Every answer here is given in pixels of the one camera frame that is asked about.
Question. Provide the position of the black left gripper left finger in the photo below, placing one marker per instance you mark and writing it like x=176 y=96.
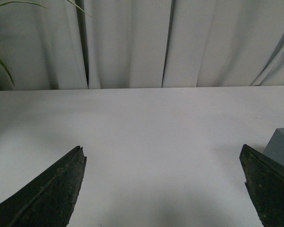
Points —
x=50 y=198

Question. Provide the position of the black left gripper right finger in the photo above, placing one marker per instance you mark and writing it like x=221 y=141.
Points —
x=265 y=186

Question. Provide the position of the gray cube base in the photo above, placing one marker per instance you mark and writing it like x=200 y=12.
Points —
x=275 y=147

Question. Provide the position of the white curtain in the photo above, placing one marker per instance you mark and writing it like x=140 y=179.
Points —
x=142 y=43

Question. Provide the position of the green plant leaves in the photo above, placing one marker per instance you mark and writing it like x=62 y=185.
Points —
x=7 y=2

